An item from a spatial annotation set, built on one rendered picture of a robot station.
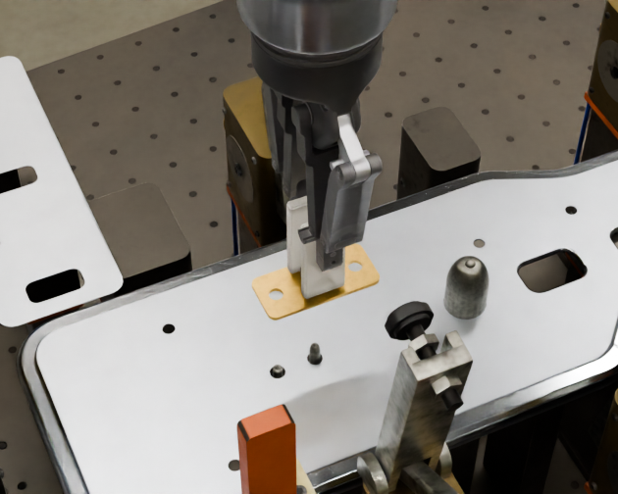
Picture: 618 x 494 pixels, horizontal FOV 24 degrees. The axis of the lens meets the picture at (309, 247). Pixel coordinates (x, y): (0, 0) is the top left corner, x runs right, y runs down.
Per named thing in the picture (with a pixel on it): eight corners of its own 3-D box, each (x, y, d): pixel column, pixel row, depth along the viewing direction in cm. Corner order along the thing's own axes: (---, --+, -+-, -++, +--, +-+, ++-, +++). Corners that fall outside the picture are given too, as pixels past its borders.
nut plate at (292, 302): (358, 244, 101) (359, 232, 100) (383, 282, 99) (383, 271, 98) (248, 282, 99) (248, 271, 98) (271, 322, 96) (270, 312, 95)
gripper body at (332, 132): (411, 37, 78) (402, 154, 85) (344, -52, 83) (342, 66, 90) (285, 76, 76) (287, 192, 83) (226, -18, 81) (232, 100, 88)
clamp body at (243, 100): (280, 297, 148) (274, 45, 121) (328, 383, 141) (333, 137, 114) (221, 318, 146) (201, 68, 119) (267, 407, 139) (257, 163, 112)
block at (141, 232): (171, 349, 144) (145, 155, 122) (215, 441, 137) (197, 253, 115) (102, 373, 142) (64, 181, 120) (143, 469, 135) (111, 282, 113)
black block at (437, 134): (415, 286, 149) (434, 81, 126) (459, 357, 143) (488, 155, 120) (369, 303, 147) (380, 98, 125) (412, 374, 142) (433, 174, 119)
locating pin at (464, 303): (471, 293, 112) (479, 238, 107) (490, 322, 110) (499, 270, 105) (435, 306, 111) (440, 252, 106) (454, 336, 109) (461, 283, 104)
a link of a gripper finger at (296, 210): (290, 209, 93) (285, 201, 93) (290, 274, 98) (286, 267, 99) (332, 195, 94) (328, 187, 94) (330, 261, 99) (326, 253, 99)
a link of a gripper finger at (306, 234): (349, 81, 85) (359, 94, 84) (352, 217, 93) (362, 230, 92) (288, 100, 84) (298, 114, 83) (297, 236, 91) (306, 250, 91)
